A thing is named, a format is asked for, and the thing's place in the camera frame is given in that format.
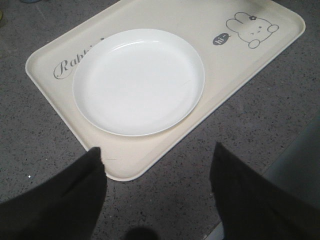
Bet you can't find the cream rabbit serving tray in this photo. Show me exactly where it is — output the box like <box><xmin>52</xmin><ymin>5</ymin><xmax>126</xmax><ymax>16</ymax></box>
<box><xmin>25</xmin><ymin>0</ymin><xmax>306</xmax><ymax>182</ymax></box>

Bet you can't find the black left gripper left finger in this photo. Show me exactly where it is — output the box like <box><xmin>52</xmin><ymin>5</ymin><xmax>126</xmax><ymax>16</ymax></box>
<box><xmin>0</xmin><ymin>147</ymin><xmax>107</xmax><ymax>240</ymax></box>

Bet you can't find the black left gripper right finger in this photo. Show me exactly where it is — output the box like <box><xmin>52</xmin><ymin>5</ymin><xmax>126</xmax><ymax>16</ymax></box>
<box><xmin>210</xmin><ymin>142</ymin><xmax>320</xmax><ymax>240</ymax></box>

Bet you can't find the white round plate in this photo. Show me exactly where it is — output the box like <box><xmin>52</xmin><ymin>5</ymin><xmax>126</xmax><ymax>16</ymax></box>
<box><xmin>72</xmin><ymin>28</ymin><xmax>205</xmax><ymax>137</ymax></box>

